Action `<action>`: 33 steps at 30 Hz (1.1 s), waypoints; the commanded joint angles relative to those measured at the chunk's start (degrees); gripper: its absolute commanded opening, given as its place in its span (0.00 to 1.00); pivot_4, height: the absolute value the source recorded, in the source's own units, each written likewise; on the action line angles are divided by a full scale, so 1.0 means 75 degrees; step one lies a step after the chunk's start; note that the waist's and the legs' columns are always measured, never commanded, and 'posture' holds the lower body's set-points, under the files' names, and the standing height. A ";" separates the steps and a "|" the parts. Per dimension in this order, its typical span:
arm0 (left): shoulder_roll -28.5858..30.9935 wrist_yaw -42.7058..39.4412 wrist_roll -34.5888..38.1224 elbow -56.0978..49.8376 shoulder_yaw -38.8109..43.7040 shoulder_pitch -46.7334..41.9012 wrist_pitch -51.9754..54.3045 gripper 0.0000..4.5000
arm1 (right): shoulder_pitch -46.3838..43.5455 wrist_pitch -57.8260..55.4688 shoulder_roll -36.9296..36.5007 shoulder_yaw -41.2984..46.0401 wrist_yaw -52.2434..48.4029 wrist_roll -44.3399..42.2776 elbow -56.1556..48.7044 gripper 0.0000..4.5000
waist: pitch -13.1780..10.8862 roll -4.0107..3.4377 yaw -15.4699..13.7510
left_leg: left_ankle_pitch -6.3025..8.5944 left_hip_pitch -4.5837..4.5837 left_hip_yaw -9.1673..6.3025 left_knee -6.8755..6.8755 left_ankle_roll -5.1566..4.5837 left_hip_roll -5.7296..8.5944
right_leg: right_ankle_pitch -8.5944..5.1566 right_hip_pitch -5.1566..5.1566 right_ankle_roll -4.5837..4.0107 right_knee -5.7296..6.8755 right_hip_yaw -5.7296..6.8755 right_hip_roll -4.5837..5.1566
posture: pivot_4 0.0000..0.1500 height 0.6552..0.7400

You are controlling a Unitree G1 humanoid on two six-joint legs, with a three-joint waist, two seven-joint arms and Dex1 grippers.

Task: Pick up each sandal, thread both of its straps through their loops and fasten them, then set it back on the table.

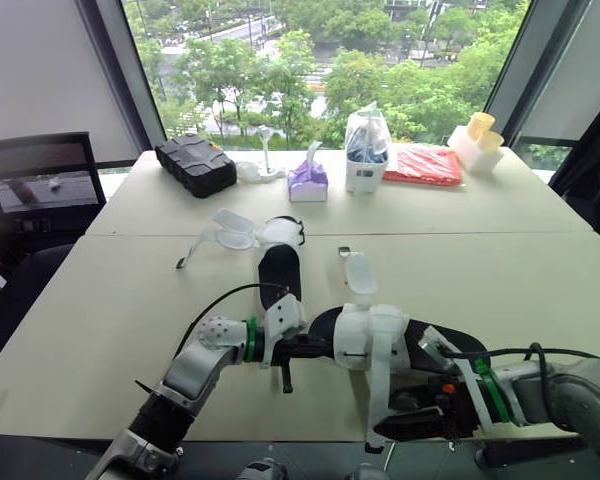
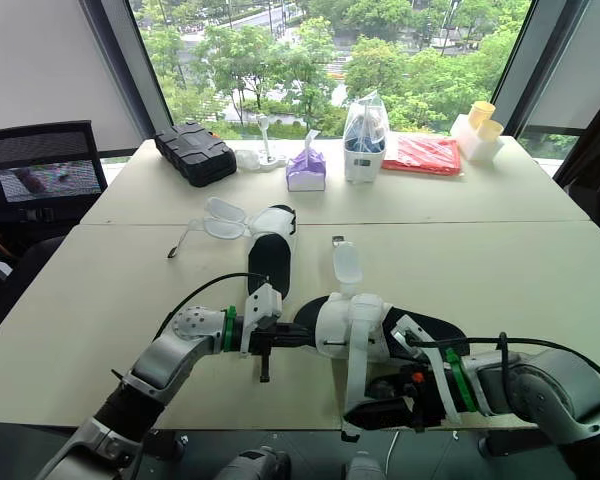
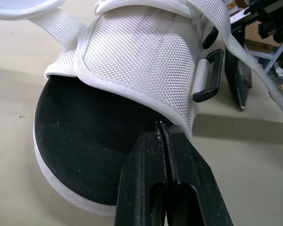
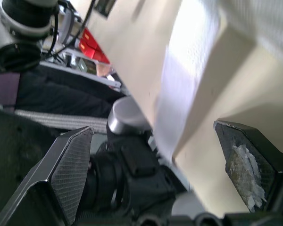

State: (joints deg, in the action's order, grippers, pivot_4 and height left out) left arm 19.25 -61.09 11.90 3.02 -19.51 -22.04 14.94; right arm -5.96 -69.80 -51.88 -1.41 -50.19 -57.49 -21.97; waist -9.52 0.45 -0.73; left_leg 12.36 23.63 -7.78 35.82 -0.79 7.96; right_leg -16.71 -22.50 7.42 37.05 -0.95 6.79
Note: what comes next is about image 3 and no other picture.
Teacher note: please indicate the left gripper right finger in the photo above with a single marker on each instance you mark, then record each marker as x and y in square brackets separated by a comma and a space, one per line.
[193, 188]

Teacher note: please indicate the white mesh sandal black insole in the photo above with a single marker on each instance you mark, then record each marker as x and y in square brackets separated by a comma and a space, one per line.
[141, 61]

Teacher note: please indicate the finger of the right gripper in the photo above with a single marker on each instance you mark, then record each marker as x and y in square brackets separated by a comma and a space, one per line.
[235, 80]

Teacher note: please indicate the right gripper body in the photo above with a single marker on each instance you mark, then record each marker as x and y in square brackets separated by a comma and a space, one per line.
[271, 21]

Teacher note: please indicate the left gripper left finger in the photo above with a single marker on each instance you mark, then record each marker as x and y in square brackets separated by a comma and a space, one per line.
[141, 179]

